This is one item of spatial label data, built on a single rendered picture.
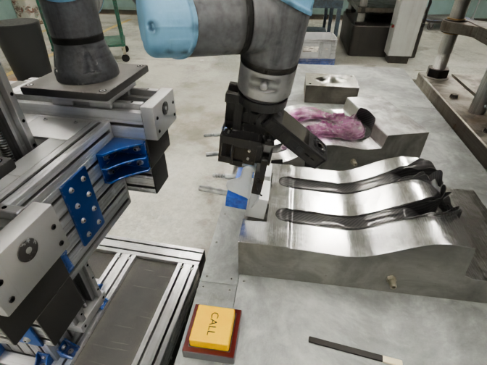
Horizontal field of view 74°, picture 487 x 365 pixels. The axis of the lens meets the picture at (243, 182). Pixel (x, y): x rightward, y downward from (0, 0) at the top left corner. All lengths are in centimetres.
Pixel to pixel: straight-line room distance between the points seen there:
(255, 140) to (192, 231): 143
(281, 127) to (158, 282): 105
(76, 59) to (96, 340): 92
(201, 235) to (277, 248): 129
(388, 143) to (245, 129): 53
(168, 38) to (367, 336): 52
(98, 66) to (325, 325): 74
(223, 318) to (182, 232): 135
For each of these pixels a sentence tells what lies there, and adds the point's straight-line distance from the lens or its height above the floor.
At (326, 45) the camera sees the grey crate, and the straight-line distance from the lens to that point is 415.
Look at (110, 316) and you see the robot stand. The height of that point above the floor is 21.
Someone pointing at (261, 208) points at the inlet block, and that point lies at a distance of 59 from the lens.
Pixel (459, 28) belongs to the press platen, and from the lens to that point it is 178.
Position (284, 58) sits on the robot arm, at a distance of 41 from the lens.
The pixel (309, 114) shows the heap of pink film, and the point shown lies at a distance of 98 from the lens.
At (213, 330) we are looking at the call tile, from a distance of 54.
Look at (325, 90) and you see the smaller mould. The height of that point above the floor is 85.
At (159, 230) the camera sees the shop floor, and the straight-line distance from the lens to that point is 191.
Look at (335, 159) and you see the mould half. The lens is 89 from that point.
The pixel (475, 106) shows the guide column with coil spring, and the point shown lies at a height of 81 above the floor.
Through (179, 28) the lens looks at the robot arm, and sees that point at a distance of 35.
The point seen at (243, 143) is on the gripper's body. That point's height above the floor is 107.
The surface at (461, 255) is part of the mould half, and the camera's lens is 63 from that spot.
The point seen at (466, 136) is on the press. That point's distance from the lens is 142.
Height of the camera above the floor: 131
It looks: 37 degrees down
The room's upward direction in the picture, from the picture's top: straight up
